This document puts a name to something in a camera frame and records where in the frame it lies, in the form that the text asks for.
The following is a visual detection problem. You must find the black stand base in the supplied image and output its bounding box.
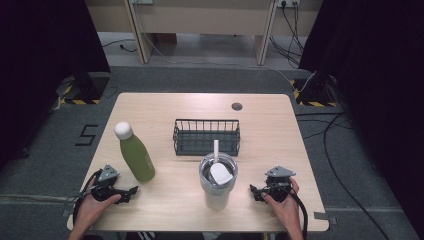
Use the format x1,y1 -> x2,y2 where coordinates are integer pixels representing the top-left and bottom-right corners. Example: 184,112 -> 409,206
55,71 -> 112,106
289,73 -> 338,108

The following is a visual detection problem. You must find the bundle of black wall cables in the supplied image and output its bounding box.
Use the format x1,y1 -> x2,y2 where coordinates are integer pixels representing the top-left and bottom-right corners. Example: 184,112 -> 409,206
269,2 -> 306,68

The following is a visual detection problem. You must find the white wall socket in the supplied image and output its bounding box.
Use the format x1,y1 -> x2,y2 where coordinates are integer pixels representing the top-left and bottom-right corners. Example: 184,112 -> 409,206
277,0 -> 301,9

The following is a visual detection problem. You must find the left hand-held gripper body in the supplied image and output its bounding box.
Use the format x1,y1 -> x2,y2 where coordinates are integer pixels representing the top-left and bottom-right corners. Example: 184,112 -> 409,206
90,163 -> 123,203

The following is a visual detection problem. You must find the person's left hand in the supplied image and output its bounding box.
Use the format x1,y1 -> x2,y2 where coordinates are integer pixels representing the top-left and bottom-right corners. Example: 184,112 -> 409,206
74,178 -> 123,232

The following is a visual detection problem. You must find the dark curtain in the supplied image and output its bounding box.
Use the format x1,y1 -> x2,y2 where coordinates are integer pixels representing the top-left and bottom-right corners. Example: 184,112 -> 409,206
298,0 -> 424,231
0,0 -> 112,172

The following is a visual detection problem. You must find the left hand-held gripper black cable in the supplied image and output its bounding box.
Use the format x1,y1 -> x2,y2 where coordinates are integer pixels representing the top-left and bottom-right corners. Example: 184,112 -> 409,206
72,168 -> 104,226

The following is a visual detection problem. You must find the black wire basket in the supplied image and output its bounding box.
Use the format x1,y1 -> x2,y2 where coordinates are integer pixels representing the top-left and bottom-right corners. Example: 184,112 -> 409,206
172,118 -> 241,157

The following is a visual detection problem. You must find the green bottle with white cap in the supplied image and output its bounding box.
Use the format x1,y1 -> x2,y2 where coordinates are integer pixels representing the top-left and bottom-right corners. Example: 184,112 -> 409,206
113,121 -> 156,183

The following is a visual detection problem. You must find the long black floor cable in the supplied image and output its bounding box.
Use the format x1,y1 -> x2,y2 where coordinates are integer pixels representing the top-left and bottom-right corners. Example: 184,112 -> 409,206
294,111 -> 392,240

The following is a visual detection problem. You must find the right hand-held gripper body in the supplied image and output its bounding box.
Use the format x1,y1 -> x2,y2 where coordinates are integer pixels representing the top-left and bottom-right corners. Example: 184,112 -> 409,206
264,165 -> 297,204

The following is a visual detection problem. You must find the white tumbler with straw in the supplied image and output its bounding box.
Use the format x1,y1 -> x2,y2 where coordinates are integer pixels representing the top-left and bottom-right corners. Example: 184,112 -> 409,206
198,139 -> 239,211

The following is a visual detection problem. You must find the beige wooden desk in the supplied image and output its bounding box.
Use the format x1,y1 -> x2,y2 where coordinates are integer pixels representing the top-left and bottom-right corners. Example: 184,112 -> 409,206
84,0 -> 324,66

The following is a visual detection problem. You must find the short black floor cable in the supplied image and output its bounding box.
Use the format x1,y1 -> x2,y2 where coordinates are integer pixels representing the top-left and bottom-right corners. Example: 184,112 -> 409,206
101,38 -> 138,54

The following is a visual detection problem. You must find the hand-held gripper black cable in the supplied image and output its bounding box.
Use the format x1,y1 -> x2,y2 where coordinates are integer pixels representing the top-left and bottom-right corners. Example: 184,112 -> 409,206
72,168 -> 104,226
283,186 -> 309,240

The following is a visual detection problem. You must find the right hand-held gripper black cable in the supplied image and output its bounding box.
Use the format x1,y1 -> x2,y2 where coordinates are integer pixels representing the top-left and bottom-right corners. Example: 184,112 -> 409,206
283,186 -> 309,240

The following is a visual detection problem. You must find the brown box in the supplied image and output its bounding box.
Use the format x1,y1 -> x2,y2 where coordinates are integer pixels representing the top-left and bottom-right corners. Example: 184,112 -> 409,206
155,33 -> 178,46

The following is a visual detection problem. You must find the person's right hand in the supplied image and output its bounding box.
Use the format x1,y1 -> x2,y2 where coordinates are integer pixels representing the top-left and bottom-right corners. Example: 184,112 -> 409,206
261,177 -> 303,233

